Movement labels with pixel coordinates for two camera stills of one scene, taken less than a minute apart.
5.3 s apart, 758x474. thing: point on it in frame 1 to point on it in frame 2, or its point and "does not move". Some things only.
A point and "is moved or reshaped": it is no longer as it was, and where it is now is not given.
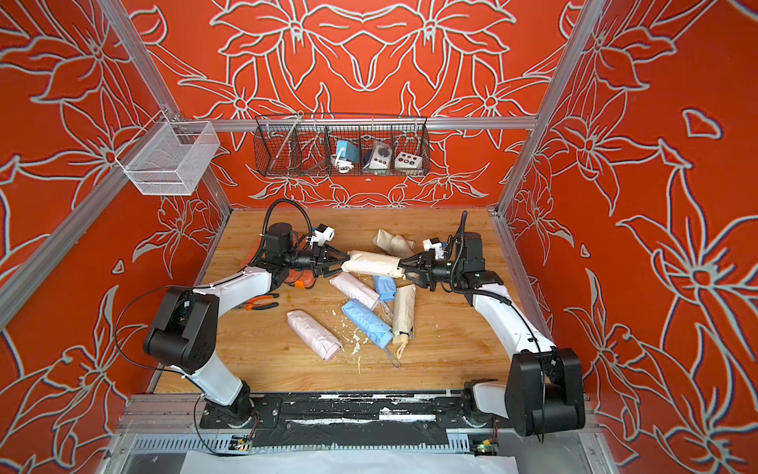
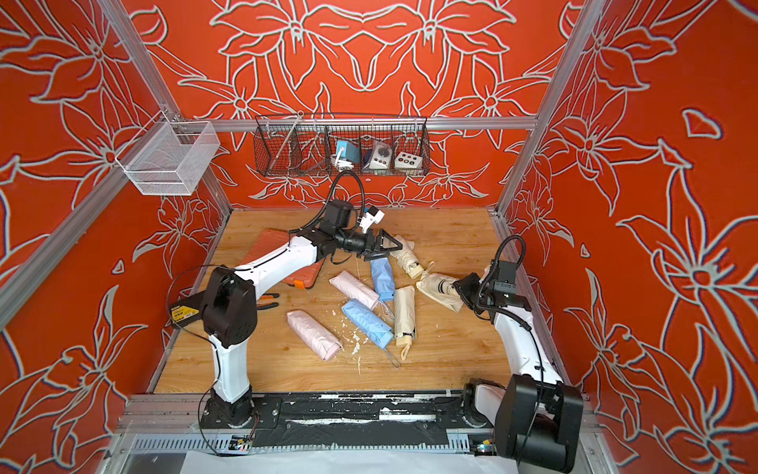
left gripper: x=319 y=257 to x=369 y=253
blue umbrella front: x=368 y=322 does not move
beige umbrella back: x=363 y=262 to x=441 y=288
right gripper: x=427 y=270 to x=466 y=287
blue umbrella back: x=385 y=286 does not move
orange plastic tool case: x=299 y=278 does not move
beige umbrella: x=396 y=245 is moved or reshaped
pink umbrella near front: x=319 y=341 does not move
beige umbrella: x=404 y=316 does not move
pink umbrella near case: x=355 y=289 does not move
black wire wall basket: x=341 y=145 does not move
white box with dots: x=406 y=160 does not move
